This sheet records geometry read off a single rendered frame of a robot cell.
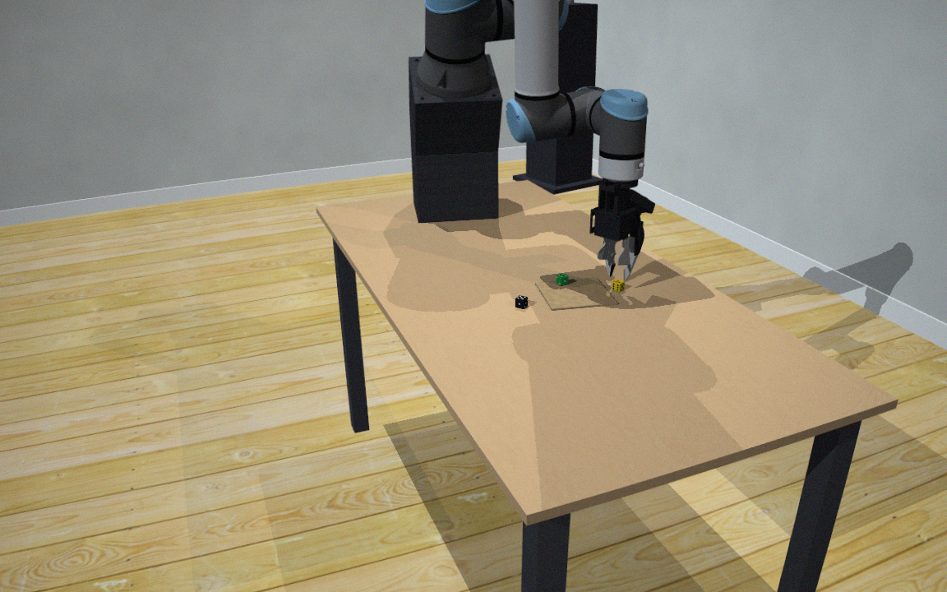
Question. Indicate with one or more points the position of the tan textured mat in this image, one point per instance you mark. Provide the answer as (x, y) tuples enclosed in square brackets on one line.
[(578, 293)]

